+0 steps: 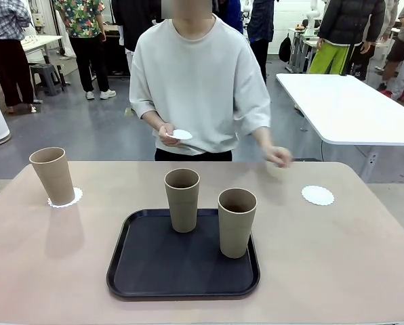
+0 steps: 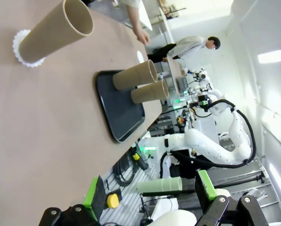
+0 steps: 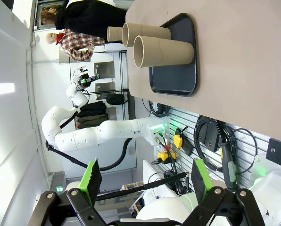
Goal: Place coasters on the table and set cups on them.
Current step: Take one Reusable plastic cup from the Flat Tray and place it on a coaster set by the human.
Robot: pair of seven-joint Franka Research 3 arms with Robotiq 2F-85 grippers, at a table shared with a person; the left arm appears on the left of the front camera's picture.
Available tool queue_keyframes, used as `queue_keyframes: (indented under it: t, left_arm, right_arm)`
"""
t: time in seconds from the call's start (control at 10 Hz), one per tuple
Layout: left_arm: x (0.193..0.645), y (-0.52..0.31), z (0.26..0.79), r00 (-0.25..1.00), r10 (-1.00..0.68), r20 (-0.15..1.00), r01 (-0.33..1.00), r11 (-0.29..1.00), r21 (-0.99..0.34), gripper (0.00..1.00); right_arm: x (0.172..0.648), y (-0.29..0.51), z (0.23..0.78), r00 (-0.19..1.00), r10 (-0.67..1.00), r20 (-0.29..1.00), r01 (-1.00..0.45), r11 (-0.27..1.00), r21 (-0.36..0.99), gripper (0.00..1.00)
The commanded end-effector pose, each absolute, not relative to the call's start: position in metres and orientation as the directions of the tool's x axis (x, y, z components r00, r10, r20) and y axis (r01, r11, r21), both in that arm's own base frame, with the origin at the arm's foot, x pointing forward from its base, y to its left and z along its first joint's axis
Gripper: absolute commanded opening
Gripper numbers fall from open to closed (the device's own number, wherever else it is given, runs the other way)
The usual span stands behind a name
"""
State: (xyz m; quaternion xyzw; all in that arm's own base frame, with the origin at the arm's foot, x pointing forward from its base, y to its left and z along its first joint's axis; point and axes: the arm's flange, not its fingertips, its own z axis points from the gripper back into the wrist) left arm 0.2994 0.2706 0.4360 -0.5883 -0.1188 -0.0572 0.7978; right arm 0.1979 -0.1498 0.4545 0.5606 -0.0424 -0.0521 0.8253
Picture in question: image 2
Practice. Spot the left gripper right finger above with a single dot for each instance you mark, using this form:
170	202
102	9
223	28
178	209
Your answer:
203	186

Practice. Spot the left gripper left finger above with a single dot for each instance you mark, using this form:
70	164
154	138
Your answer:
99	195

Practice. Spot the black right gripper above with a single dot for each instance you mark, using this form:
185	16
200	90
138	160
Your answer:
203	99

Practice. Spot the tall beige cup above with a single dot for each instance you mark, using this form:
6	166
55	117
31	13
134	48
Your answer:
133	76
55	30
147	94

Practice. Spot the white scalloped paper coaster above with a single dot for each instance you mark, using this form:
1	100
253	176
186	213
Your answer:
17	40

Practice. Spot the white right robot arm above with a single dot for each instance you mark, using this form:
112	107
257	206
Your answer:
209	148

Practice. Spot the person's left forearm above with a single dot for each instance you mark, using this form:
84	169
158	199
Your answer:
134	18

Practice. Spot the person's left hand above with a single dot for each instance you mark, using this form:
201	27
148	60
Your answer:
143	37

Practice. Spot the yellow round button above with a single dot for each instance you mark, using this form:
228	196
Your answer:
113	201

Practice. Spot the small white background robot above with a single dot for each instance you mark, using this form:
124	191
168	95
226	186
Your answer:
203	75

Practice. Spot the brown background table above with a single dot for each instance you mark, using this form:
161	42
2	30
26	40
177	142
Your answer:
174	73

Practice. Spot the pale green cup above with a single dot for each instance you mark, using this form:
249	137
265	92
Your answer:
159	184

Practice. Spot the black and yellow pendant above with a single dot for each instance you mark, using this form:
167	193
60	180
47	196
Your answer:
136	156

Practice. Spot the black tripod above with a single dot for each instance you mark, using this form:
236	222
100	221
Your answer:
258	177

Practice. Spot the man in grey shirt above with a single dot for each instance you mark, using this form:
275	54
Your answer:
190	44

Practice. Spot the rectangular ceiling light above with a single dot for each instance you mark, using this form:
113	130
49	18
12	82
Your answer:
270	56

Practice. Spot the black plastic tray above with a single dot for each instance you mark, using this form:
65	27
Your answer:
121	117

